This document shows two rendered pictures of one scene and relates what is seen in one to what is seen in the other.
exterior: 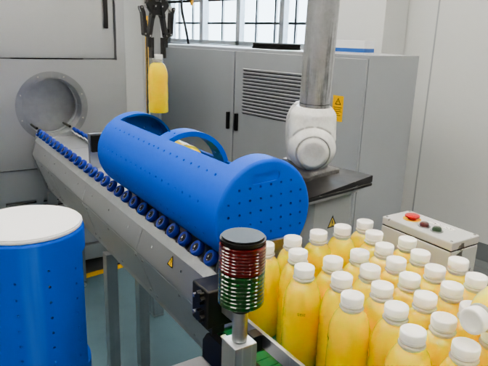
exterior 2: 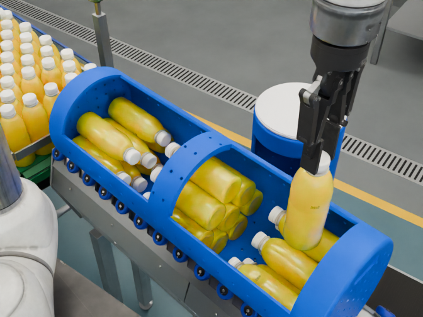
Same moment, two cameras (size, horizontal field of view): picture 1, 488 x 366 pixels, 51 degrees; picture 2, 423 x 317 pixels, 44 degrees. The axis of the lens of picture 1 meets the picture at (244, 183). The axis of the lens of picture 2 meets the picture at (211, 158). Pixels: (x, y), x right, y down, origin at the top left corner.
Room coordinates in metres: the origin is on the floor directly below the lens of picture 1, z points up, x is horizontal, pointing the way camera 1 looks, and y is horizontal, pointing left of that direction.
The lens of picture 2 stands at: (2.43, 0.02, 2.02)
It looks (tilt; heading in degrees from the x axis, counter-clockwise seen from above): 43 degrees down; 168
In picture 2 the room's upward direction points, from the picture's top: straight up
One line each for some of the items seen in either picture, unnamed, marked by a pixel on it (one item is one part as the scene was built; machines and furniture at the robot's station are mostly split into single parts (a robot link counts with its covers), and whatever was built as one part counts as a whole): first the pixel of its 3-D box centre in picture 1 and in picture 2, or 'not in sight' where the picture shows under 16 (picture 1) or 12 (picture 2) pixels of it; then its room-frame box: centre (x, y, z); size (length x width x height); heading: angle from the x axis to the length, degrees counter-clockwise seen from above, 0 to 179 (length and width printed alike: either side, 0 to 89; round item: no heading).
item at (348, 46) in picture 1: (351, 46); not in sight; (3.15, -0.60, 1.48); 0.24 x 0.12 x 0.08; 50
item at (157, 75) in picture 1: (157, 86); (308, 202); (1.87, 0.32, 1.34); 0.07 x 0.07 x 0.19
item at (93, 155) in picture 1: (100, 149); not in sight; (2.27, 0.65, 1.00); 0.10 x 0.04 x 0.15; 124
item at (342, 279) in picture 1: (341, 280); (46, 51); (0.86, -0.18, 1.09); 0.04 x 0.04 x 0.02
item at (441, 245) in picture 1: (426, 244); not in sight; (1.15, -0.44, 1.05); 0.20 x 0.10 x 0.10; 34
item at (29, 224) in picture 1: (26, 223); (300, 109); (1.25, 0.56, 1.03); 0.28 x 0.28 x 0.01
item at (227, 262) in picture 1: (242, 255); not in sight; (0.65, 0.00, 1.23); 0.06 x 0.06 x 0.04
